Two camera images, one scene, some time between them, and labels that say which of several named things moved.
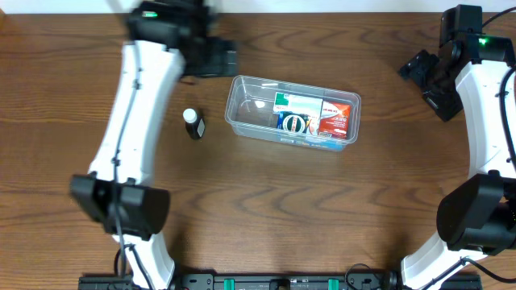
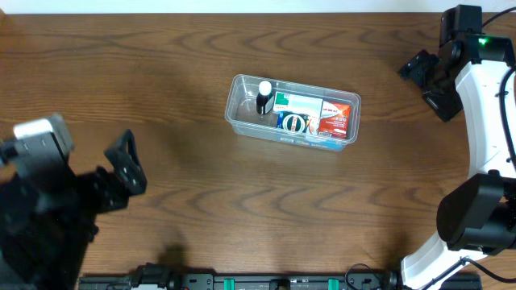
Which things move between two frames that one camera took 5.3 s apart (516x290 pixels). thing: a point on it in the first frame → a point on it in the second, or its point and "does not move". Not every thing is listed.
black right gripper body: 422,70 does not move
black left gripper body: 222,56 → 104,188
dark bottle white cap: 195,125 → 265,99
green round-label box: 293,122 does not move
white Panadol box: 291,102 does not move
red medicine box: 334,120 does not move
